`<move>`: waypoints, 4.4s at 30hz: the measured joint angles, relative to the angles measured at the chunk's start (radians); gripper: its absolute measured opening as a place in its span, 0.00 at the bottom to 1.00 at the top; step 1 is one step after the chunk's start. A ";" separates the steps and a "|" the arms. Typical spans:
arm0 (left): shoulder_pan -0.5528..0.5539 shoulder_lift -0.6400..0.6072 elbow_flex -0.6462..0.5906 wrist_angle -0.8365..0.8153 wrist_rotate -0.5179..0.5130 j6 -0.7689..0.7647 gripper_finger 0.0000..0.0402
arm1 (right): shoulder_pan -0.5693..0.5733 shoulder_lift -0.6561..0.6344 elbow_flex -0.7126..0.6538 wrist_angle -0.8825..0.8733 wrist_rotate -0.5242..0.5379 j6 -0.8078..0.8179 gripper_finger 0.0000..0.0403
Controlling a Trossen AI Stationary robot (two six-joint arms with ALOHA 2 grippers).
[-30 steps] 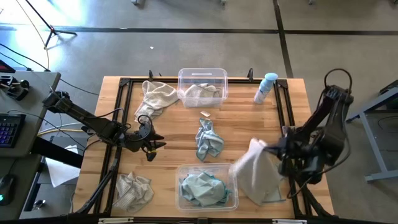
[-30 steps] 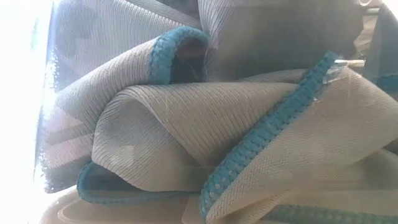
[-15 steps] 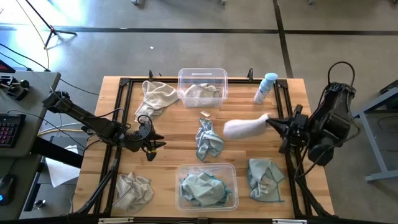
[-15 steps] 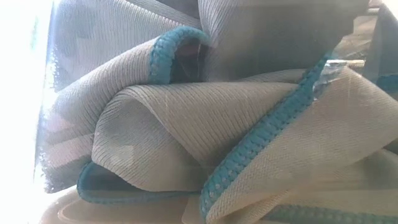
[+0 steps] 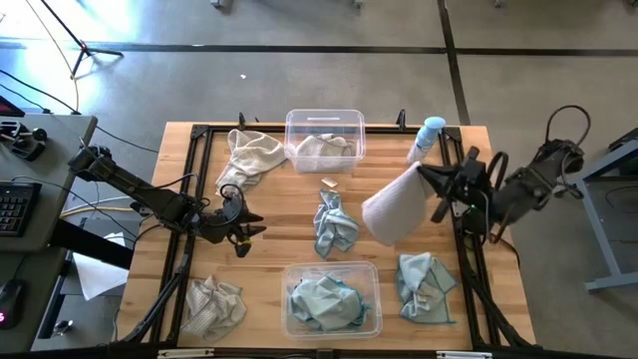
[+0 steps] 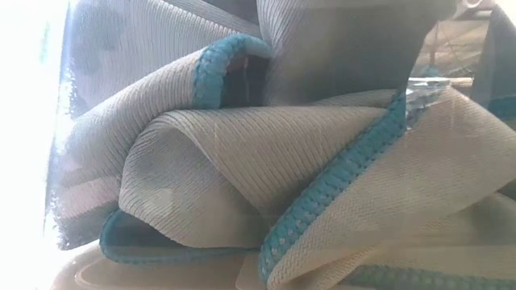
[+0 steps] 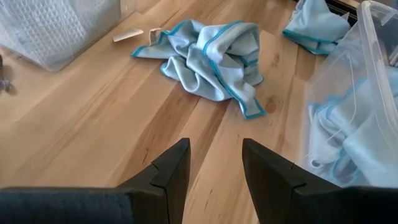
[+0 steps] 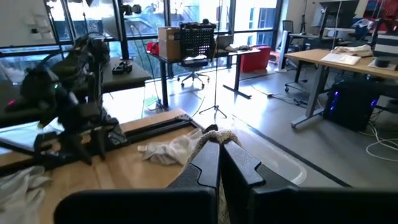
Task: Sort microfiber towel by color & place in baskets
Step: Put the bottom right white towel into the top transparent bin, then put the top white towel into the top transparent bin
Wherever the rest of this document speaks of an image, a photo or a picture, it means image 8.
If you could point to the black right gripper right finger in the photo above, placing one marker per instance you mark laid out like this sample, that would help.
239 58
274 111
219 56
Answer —
245 186

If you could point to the clear plastic bin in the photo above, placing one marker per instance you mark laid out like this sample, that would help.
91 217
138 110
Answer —
280 161

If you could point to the black desk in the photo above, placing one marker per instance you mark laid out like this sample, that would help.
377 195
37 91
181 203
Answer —
233 53

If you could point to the black aluminium table frame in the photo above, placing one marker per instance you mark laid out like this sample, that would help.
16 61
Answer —
155 129

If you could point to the wooden desk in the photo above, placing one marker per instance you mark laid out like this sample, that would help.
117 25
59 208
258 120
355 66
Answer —
311 56

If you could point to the computer monitor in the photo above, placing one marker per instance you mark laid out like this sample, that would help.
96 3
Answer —
339 12

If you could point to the red cabinet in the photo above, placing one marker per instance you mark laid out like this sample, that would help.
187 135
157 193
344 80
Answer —
255 59

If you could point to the black tripod stand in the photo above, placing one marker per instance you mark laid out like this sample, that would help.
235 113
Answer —
216 93

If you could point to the light blue microfiber towel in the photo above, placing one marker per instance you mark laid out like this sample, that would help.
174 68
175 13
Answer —
18 193

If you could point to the black computer tower blue lights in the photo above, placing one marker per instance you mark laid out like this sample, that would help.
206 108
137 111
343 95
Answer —
351 104

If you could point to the white papers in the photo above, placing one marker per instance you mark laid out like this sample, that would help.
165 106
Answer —
340 58

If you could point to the beige cloth bag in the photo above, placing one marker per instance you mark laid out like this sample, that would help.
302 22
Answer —
354 50

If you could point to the black perforated crate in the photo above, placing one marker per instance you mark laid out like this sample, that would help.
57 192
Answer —
197 40

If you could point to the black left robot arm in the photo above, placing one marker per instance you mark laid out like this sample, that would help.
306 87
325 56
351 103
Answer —
62 93

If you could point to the brown cardboard box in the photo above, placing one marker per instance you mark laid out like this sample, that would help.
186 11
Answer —
168 43

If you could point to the dark grey desk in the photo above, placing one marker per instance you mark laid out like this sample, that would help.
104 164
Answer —
136 77

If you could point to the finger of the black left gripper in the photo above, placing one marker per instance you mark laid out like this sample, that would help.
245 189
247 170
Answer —
79 151
100 146

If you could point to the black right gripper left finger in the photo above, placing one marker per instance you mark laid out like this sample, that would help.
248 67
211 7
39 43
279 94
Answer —
192 186

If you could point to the black round object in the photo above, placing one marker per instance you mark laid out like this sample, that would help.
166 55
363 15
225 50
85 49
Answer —
382 63

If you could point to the black device on desk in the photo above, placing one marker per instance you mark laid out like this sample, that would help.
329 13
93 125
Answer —
122 67

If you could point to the black office chair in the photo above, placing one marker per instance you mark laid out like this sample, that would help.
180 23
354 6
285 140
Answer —
194 63

